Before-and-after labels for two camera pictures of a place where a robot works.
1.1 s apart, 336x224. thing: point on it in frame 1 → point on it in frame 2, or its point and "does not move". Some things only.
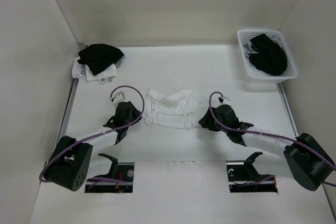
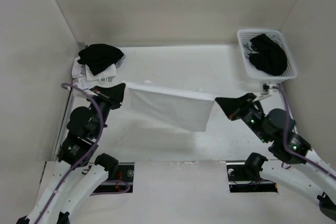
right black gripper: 206,121 → 230,105
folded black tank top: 97,56 does not move
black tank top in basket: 270,57 does not move
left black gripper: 135,113 → 113,95
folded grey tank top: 119,63 does not move
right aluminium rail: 287,108 does not move
